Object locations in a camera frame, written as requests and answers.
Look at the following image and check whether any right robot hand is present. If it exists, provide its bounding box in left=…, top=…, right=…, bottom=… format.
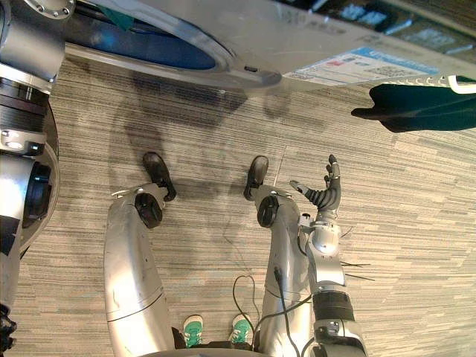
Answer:
left=289, top=153, right=344, bottom=221

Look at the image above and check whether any silver robot leg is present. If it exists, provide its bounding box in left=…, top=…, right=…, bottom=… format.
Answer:
left=242, top=155, right=315, bottom=357
left=103, top=151, right=178, bottom=357

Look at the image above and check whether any teal cloth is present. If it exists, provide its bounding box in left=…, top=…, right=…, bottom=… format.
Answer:
left=99, top=0, right=135, bottom=31

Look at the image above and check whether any green white shoe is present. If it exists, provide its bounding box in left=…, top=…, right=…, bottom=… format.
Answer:
left=228, top=313, right=253, bottom=346
left=181, top=314, right=205, bottom=350

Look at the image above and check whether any black cable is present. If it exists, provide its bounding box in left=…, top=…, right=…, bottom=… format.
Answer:
left=232, top=266, right=314, bottom=357

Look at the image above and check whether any white blue label sticker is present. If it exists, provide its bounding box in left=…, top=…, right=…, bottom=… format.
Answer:
left=281, top=45, right=440, bottom=87

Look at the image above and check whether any silver left robot leg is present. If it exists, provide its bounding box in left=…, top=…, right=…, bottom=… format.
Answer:
left=103, top=151, right=178, bottom=357

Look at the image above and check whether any round washing machine door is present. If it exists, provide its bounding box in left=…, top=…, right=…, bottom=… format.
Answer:
left=65, top=0, right=283, bottom=89

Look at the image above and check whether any silver washing machine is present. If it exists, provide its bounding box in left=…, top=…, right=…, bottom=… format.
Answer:
left=65, top=0, right=476, bottom=92

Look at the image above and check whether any dark green garment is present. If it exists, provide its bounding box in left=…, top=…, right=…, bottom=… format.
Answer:
left=350, top=75, right=476, bottom=134

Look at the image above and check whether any silver right robot leg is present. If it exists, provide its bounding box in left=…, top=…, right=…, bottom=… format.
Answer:
left=242, top=155, right=315, bottom=357

